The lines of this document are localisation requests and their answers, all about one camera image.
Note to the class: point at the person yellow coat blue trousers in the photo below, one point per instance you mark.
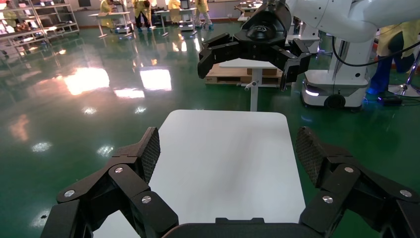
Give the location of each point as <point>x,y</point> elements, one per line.
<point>387,69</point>

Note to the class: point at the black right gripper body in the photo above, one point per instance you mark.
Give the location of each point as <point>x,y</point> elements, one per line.
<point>262,31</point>

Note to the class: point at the white pedestal table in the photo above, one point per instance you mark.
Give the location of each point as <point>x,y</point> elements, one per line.
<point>256,95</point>

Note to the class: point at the wooden pallet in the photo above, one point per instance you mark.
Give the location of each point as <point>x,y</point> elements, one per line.
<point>226,77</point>

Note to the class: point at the person in yellow coat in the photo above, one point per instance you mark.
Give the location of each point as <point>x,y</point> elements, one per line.
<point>202,6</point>
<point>105,10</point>
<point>174,5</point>
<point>141,8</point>

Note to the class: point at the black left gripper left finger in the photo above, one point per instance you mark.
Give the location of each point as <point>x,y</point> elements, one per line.
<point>128,184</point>

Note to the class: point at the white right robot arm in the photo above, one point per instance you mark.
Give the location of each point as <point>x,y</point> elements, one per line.
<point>344,16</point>

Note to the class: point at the metal shelving rack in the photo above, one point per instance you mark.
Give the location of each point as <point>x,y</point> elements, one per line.
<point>19,36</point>
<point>59,19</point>

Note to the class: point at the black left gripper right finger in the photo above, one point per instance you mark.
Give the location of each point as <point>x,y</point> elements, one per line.
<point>341,187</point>

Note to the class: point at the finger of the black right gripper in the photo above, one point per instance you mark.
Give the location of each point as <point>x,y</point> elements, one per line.
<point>295,62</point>
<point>216,52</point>

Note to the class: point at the chrome stand base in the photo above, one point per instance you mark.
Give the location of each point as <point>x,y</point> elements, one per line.
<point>407,89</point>

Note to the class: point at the white work table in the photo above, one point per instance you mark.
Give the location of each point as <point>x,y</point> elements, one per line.
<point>110,14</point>
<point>174,11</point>

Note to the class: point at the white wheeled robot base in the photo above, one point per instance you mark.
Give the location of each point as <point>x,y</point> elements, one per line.
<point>334,85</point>

